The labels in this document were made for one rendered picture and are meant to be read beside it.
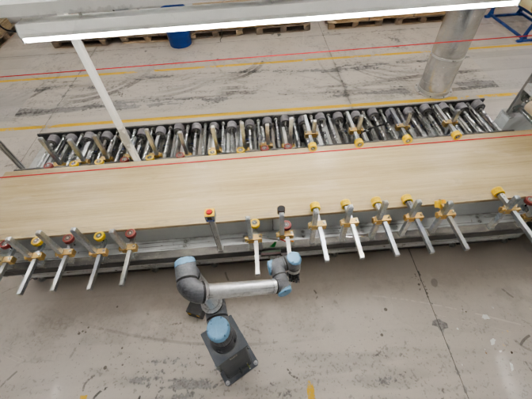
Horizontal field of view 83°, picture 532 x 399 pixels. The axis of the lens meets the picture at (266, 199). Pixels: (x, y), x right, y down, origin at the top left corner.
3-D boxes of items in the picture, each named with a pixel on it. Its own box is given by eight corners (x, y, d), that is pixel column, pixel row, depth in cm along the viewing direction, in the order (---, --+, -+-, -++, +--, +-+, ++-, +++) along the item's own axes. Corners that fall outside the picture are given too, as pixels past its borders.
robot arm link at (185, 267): (209, 324, 215) (169, 283, 156) (206, 302, 226) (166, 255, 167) (230, 317, 216) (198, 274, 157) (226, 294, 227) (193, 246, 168)
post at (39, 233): (74, 264, 252) (39, 233, 215) (70, 265, 252) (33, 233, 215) (76, 260, 255) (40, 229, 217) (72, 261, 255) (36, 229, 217)
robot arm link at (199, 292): (180, 299, 148) (296, 289, 179) (178, 276, 156) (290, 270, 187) (176, 309, 155) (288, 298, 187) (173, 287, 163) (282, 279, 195)
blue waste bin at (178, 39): (193, 49, 644) (184, 11, 588) (166, 51, 644) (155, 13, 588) (195, 37, 681) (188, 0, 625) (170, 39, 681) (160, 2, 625)
